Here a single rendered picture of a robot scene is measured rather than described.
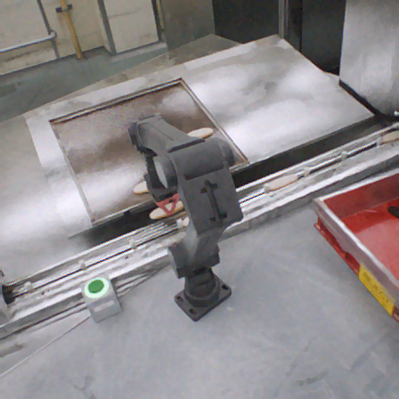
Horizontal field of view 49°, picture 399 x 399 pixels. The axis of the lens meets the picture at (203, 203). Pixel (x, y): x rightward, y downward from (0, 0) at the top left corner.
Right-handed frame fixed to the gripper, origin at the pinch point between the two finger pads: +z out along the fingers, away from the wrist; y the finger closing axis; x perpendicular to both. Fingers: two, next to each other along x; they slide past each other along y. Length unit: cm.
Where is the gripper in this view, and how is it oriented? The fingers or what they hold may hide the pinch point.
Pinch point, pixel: (166, 207)
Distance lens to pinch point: 116.3
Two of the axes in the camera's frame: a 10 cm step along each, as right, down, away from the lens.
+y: -4.3, -5.5, 7.1
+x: -8.9, 3.7, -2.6
